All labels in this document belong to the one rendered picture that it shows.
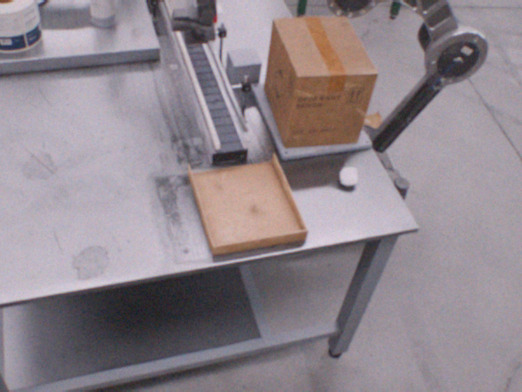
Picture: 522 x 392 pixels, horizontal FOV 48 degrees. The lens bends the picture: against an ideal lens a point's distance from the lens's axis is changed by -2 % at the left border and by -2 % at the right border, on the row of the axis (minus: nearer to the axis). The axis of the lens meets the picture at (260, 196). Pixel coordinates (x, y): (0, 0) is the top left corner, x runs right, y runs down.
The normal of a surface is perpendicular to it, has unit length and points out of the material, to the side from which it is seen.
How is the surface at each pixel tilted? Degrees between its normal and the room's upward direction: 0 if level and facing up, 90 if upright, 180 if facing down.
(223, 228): 0
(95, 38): 0
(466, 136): 0
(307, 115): 90
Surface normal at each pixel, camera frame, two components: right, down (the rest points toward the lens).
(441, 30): 0.18, 0.74
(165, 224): 0.11, -0.67
